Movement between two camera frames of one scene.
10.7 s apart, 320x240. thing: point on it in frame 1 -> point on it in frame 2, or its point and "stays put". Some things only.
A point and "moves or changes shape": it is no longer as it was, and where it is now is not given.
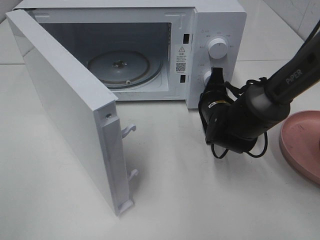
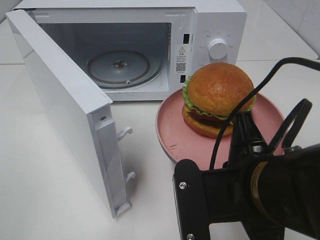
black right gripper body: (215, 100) -> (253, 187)
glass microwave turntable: (125, 69) stays put
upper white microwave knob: (218, 48) stays put
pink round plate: (299, 139) moves or changes shape
